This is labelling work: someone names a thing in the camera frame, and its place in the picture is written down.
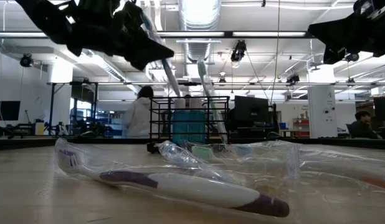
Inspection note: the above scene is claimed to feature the blue white bagged toothbrush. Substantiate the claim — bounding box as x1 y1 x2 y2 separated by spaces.
157 139 248 187
139 9 183 98
229 142 274 159

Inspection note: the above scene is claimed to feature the thin hanging cord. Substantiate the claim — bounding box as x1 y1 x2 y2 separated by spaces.
269 0 281 105

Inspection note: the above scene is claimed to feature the black hanging overhead camera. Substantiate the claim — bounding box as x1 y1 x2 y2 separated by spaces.
230 40 247 68

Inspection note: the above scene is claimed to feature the black computer monitor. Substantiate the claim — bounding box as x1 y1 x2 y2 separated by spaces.
373 96 385 127
0 101 21 121
227 95 272 131

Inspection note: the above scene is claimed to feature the purple white bagged toothbrush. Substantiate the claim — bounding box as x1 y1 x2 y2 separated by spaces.
54 138 301 218

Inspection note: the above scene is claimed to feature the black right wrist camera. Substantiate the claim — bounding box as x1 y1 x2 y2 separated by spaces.
353 0 385 19

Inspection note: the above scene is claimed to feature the silver round ventilation duct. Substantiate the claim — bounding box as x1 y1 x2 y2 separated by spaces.
179 0 222 63

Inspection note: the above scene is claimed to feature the grey white bagged toothbrush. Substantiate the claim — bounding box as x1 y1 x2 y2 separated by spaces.
273 141 385 167

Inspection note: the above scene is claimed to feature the black table edge frame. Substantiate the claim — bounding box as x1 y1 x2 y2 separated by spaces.
0 136 385 151

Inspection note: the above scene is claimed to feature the blue storage shelf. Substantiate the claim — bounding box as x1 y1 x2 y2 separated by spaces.
97 111 124 138

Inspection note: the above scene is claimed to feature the white square column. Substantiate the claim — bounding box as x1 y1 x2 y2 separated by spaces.
307 70 338 139

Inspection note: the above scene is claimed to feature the orange white bagged toothbrush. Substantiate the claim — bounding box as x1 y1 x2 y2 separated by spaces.
298 160 385 191

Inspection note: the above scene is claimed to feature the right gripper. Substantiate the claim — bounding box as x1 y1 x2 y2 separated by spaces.
308 6 385 65

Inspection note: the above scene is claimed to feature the blue mouthwash bottle white cap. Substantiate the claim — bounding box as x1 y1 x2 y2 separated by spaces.
173 98 189 144
188 98 207 144

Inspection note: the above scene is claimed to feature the black overhead crossbar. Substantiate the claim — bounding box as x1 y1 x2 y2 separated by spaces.
0 30 315 40

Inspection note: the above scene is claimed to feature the white rectangular air duct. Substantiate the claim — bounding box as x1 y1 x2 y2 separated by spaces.
80 49 147 96

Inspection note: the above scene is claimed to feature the white LED light strip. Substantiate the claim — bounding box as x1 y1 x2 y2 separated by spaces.
0 32 47 37
157 31 225 37
232 32 307 37

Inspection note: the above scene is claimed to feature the black metal frame stand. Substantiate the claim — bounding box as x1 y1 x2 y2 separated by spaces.
47 81 100 136

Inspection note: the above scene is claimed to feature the black wire caddy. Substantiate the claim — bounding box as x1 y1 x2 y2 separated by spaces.
147 95 231 154

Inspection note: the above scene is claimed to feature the red storage shelf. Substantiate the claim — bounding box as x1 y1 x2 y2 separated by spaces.
292 117 310 138

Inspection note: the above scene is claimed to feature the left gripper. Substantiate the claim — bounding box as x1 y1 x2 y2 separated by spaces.
14 0 174 71

